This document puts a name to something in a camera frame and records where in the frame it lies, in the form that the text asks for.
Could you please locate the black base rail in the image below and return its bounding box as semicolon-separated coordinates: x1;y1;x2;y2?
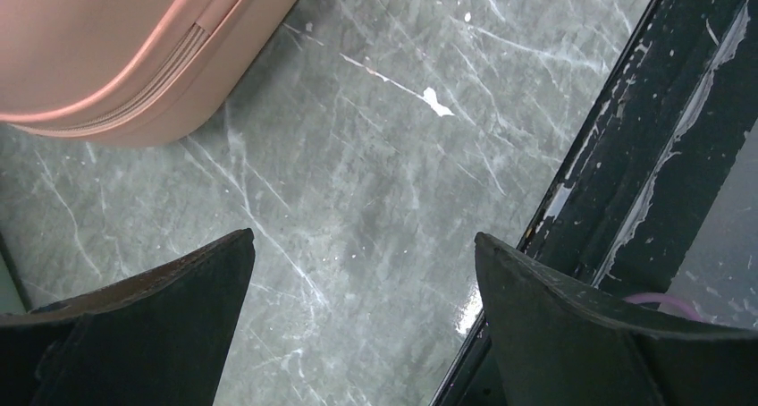
432;0;757;405

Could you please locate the pink hard-shell suitcase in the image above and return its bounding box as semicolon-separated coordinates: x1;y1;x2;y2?
1;0;298;147

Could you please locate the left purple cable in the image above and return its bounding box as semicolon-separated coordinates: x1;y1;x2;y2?
622;292;706;324

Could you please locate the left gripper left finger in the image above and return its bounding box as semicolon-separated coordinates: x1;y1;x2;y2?
1;229;255;405

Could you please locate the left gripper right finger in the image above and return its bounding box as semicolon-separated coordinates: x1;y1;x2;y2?
475;233;757;405

